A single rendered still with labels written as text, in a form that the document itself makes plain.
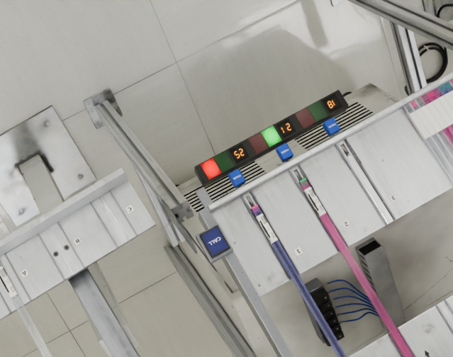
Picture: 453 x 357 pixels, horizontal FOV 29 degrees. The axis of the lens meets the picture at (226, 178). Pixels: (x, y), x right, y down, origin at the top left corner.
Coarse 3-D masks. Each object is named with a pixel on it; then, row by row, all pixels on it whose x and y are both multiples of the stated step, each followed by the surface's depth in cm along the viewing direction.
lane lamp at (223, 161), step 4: (224, 152) 178; (216, 156) 178; (220, 156) 178; (224, 156) 178; (228, 156) 178; (216, 160) 178; (220, 160) 178; (224, 160) 178; (228, 160) 178; (220, 164) 178; (224, 164) 178; (228, 164) 178; (232, 164) 178; (220, 168) 177; (224, 168) 177; (228, 168) 177
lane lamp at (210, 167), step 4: (208, 160) 178; (212, 160) 178; (204, 164) 177; (208, 164) 177; (212, 164) 177; (216, 164) 177; (204, 168) 177; (208, 168) 177; (212, 168) 177; (216, 168) 177; (208, 172) 177; (212, 172) 177; (216, 172) 177; (220, 172) 177; (208, 176) 177; (212, 176) 177
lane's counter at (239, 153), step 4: (240, 144) 179; (236, 148) 179; (240, 148) 179; (244, 148) 179; (232, 152) 178; (236, 152) 178; (240, 152) 178; (244, 152) 178; (236, 156) 178; (240, 156) 178; (244, 156) 178; (248, 156) 178; (236, 160) 178; (240, 160) 178
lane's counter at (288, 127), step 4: (284, 120) 180; (288, 120) 180; (280, 124) 180; (284, 124) 180; (288, 124) 180; (280, 128) 180; (284, 128) 180; (288, 128) 180; (292, 128) 180; (284, 132) 180; (288, 132) 180; (292, 132) 180; (284, 136) 180
